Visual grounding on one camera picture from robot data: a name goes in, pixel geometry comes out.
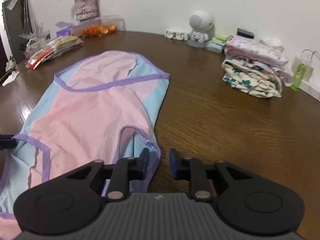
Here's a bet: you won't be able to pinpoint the pink blue purple garment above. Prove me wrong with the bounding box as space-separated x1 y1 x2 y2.
1 50 170 239

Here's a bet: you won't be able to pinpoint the folded floral clothes stack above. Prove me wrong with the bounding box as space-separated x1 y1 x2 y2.
221 35 292 99

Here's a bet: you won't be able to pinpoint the desk clutter cups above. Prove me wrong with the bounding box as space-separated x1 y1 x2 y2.
18 21 51 54

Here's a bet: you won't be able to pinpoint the snack packets pile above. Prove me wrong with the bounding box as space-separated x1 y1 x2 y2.
25 35 83 70

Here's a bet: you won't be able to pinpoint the purple plastic box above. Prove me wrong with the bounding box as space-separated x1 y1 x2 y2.
55 22 75 37

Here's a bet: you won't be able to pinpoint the dark cabinet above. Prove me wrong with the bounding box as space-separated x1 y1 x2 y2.
2 0 33 63

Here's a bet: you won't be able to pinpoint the green spray bottle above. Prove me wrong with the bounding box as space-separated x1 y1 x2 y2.
291 63 308 91

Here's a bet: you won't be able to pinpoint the clear box orange snacks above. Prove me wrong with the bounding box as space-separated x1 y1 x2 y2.
71 15 126 37

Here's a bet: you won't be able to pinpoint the purple knitted vase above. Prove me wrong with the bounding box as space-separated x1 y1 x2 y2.
75 0 98 22

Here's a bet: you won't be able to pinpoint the green tissue packs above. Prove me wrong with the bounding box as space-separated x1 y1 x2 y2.
206 35 227 54

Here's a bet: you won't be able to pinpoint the white power strip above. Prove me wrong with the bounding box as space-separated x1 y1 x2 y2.
165 29 189 41

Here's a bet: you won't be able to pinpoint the white astronaut robot figure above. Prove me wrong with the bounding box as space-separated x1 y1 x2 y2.
187 10 213 48

